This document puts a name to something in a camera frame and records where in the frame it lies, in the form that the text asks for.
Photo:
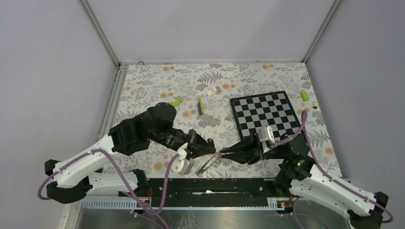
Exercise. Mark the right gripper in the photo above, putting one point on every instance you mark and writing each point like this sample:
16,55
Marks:
245,150

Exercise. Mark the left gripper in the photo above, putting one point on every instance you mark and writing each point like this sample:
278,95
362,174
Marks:
202,147

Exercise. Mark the black key tag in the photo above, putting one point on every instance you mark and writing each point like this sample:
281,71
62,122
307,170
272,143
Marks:
210,141

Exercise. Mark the large silver keyring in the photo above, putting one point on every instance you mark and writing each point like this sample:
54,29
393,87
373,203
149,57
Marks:
209,163

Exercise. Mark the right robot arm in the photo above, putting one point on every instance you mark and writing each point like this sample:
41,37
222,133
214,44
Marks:
301,176

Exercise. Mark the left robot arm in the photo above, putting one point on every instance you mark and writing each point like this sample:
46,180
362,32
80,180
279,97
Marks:
73,179

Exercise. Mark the black white chessboard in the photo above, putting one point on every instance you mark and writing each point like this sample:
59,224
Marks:
256,111

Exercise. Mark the green curved block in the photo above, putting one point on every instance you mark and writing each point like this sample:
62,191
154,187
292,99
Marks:
177,102

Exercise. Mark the floral table mat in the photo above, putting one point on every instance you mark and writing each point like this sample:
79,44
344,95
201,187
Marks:
146,85

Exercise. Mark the cream toy block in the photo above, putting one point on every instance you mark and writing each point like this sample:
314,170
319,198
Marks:
213,91

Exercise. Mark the small green block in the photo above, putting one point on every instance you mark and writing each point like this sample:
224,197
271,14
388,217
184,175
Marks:
304,96

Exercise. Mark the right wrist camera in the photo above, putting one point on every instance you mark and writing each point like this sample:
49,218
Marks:
266,138

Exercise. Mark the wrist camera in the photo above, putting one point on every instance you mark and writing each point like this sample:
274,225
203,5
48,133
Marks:
266,138
181,164

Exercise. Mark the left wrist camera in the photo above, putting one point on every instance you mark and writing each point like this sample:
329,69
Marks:
181,164

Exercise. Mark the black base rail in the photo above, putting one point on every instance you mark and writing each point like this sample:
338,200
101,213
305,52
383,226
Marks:
206,193

